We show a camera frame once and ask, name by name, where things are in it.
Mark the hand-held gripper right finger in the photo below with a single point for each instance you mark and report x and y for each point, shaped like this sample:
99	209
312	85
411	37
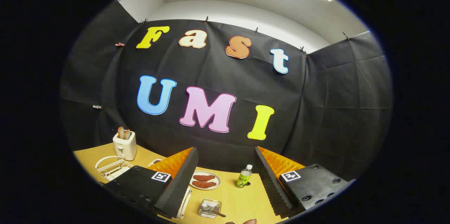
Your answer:
270	185

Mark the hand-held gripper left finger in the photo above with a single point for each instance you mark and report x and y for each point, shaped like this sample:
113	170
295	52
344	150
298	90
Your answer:
179	185

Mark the white divided condiment dish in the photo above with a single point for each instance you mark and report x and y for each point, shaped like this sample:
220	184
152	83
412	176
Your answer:
154	162

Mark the beige round sausage plate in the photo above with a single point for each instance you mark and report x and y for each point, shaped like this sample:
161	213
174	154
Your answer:
218	179

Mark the red-brown sausage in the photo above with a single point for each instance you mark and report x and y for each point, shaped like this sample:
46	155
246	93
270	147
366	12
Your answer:
204	184
203	177

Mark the green label drink bottle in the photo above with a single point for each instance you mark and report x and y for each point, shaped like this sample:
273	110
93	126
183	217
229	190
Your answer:
243	179

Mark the white toaster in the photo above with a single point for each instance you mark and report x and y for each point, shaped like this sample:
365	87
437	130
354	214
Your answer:
125	148

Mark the brown toast slice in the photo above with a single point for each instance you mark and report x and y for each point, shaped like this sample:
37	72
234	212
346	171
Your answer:
120	133
127	134

